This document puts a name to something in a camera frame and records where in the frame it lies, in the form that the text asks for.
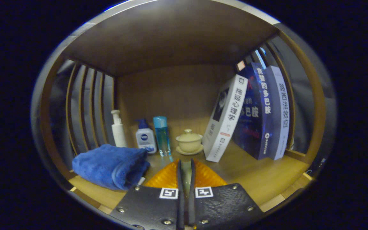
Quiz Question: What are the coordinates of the white blue-capped lotion bottle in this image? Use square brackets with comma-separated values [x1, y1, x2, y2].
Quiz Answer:
[135, 119, 157, 154]

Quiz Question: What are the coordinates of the white pump bottle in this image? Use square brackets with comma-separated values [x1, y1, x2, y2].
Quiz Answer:
[111, 110, 127, 148]

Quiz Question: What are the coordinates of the clear blue bottle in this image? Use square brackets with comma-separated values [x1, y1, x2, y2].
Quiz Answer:
[153, 116, 172, 157]

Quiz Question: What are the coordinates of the white book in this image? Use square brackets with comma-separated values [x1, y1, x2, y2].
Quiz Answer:
[202, 74, 249, 163]

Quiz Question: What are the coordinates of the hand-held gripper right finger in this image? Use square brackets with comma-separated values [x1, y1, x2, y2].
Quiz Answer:
[189, 159, 264, 229]

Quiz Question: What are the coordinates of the dark blue book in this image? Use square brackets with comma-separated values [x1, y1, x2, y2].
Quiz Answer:
[232, 62, 272, 160]

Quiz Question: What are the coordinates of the blue rolled towel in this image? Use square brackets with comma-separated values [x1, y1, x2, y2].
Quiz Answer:
[72, 144, 151, 191]

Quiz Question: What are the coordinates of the beige lidded teacup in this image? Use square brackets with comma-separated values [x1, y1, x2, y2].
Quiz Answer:
[175, 129, 204, 156]

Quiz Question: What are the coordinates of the wooden countertop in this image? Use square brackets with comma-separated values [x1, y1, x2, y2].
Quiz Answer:
[68, 141, 314, 214]

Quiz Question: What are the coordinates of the pale purple book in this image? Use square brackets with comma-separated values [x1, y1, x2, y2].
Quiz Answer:
[265, 65, 290, 160]

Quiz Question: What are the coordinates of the wooden cabinet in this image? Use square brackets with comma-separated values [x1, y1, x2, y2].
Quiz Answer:
[32, 0, 334, 221]

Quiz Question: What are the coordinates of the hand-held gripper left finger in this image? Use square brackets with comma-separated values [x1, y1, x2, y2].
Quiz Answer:
[111, 159, 184, 230]

